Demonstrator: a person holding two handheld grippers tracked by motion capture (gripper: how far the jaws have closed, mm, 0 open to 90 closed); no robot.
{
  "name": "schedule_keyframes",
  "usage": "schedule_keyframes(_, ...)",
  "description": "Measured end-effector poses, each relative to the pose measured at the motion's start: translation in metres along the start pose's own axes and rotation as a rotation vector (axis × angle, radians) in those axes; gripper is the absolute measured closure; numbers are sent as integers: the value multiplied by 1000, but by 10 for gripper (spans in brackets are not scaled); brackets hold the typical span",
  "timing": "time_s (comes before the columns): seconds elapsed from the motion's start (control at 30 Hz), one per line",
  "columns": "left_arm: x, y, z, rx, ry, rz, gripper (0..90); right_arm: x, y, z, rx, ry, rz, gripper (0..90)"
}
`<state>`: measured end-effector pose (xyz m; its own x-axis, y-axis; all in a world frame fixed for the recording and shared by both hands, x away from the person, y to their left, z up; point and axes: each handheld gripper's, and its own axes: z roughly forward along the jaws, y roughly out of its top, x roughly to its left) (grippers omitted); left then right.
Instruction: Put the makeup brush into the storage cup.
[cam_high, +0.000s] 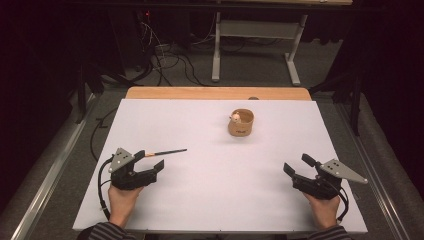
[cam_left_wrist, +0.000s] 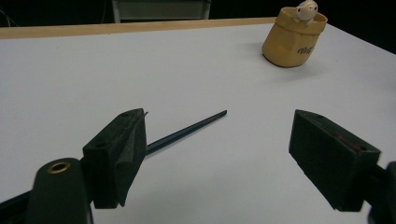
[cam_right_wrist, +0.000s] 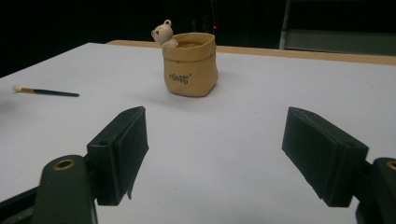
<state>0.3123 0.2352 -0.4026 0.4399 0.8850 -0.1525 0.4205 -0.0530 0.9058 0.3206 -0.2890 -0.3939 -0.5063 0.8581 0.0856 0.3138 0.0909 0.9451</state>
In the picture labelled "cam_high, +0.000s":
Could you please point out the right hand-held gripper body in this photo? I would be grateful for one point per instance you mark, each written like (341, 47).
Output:
(320, 186)

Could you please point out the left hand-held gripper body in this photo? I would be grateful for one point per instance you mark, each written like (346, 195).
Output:
(125, 176)

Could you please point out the tan fabric holder cup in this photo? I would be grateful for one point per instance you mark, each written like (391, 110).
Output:
(240, 128)

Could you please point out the person's right hand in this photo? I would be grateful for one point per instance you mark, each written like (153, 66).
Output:
(323, 210)

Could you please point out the person's left hand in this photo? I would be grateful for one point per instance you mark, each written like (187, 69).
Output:
(121, 203)

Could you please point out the white table mat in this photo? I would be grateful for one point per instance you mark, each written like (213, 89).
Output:
(213, 186)

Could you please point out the dark metal stand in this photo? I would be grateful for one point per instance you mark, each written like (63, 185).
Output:
(356, 106)
(81, 96)

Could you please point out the small cream animal figure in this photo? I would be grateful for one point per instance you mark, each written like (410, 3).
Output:
(235, 117)

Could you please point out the metal floor rail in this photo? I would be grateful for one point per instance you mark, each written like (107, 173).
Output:
(373, 173)
(50, 181)

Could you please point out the white metal desk frame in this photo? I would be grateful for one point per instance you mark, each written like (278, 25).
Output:
(216, 60)

